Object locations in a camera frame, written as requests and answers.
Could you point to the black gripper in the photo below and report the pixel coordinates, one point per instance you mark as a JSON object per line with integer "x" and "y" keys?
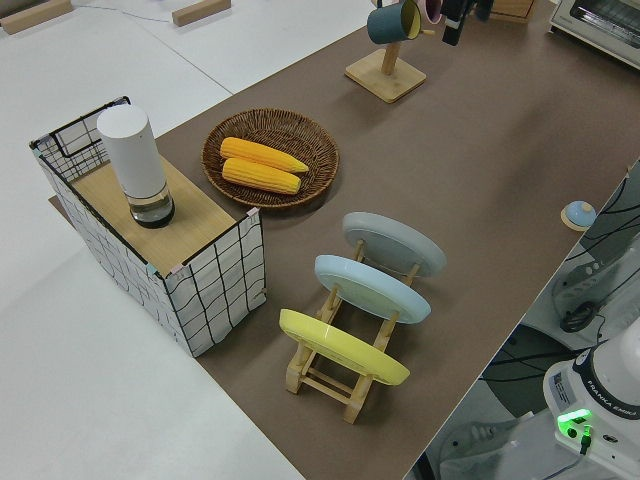
{"x": 462, "y": 5}

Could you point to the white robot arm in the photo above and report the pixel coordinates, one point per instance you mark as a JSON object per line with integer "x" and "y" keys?
{"x": 615, "y": 380}

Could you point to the gray plate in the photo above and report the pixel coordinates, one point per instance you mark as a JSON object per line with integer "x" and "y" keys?
{"x": 390, "y": 240}

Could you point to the light blue plate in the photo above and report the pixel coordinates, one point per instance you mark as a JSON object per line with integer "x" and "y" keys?
{"x": 365, "y": 285}

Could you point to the yellow plate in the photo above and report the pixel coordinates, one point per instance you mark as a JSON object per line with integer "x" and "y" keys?
{"x": 340, "y": 345}

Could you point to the low wooden plate rack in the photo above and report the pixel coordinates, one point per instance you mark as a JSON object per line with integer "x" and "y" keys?
{"x": 300, "y": 372}

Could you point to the pink mug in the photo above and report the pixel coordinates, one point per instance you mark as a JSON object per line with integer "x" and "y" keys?
{"x": 431, "y": 10}

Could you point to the wooden drawer box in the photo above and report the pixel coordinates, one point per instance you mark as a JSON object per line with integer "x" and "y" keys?
{"x": 510, "y": 7}

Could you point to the teal mug with yellow inside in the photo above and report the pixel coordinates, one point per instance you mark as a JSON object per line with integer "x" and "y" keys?
{"x": 387, "y": 25}

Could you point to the wooden mug tree stand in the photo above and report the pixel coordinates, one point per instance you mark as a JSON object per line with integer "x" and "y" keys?
{"x": 387, "y": 80}

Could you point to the white toaster oven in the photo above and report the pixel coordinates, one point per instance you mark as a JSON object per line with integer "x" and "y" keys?
{"x": 595, "y": 30}

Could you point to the brown table mat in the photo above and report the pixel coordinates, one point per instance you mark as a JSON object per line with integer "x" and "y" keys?
{"x": 475, "y": 175}

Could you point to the round wicker basket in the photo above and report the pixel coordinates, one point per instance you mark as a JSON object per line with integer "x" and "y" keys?
{"x": 270, "y": 125}

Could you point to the yellow corn cob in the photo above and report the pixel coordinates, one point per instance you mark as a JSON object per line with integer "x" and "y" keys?
{"x": 260, "y": 154}
{"x": 260, "y": 176}

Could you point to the wooden block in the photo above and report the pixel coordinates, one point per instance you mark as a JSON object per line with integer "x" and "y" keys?
{"x": 32, "y": 15}
{"x": 195, "y": 12}

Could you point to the white power strip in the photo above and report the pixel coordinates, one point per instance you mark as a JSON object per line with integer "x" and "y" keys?
{"x": 587, "y": 272}

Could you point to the pink binder clip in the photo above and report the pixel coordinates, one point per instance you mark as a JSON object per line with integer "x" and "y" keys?
{"x": 253, "y": 215}
{"x": 177, "y": 270}

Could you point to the light wooden board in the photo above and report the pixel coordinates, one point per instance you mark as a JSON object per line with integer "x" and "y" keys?
{"x": 200, "y": 215}

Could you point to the white cylindrical bottle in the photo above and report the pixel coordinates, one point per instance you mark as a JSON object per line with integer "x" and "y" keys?
{"x": 132, "y": 155}

